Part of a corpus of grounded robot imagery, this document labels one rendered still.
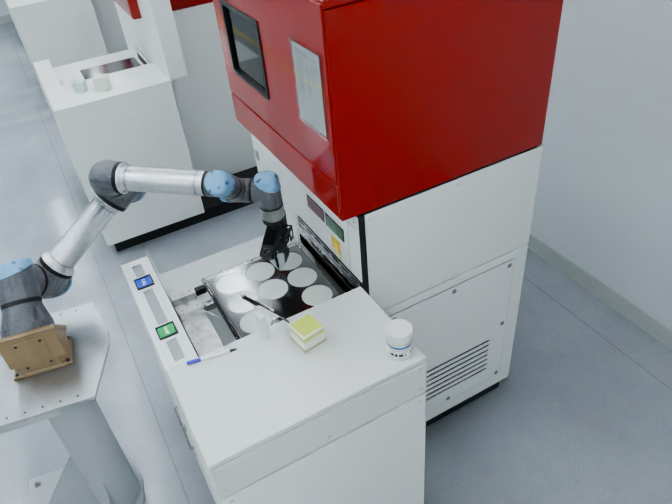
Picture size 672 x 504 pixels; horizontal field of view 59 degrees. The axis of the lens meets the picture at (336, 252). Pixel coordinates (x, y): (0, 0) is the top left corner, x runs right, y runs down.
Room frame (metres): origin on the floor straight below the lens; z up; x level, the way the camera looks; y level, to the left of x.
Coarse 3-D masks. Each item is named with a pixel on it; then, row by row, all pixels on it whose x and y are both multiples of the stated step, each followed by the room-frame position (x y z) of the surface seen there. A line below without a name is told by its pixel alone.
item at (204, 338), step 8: (176, 312) 1.45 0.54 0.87; (192, 320) 1.40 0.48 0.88; (200, 320) 1.39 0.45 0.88; (208, 320) 1.39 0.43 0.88; (184, 328) 1.37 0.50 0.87; (192, 328) 1.36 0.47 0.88; (200, 328) 1.36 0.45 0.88; (208, 328) 1.35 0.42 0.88; (192, 336) 1.32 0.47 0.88; (200, 336) 1.32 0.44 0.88; (208, 336) 1.32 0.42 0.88; (216, 336) 1.31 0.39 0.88; (192, 344) 1.30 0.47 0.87; (200, 344) 1.29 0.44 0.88; (208, 344) 1.28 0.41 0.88; (216, 344) 1.28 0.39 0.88; (200, 352) 1.25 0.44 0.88; (208, 352) 1.25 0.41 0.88
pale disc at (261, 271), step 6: (258, 264) 1.62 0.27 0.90; (264, 264) 1.62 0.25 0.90; (270, 264) 1.62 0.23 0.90; (246, 270) 1.60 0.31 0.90; (252, 270) 1.59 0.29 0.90; (258, 270) 1.59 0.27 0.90; (264, 270) 1.59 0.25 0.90; (270, 270) 1.58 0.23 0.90; (246, 276) 1.56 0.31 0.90; (252, 276) 1.56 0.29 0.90; (258, 276) 1.56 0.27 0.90; (264, 276) 1.55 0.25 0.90; (270, 276) 1.55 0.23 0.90
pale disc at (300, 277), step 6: (294, 270) 1.57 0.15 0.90; (300, 270) 1.57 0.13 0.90; (306, 270) 1.56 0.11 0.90; (312, 270) 1.56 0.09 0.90; (288, 276) 1.54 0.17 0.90; (294, 276) 1.54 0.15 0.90; (300, 276) 1.53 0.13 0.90; (306, 276) 1.53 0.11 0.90; (312, 276) 1.53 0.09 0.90; (294, 282) 1.51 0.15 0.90; (300, 282) 1.50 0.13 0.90; (306, 282) 1.50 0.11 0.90; (312, 282) 1.50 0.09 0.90
